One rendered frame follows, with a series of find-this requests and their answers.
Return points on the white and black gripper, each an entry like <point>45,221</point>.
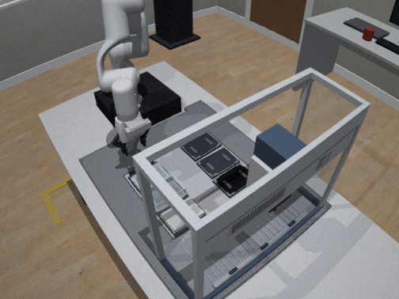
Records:
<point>120,126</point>

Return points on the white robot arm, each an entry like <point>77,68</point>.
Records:
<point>119,16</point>

